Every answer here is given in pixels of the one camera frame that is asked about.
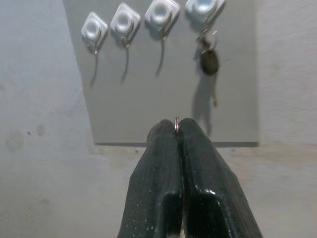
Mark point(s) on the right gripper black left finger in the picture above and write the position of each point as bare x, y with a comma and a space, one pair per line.
153, 178

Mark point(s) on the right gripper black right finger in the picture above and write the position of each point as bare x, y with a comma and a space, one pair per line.
213, 183

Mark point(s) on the grey wall board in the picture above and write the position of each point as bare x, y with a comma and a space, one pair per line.
153, 99

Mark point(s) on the white square wall hook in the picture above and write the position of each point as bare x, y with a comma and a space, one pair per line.
203, 7
123, 21
159, 12
92, 28

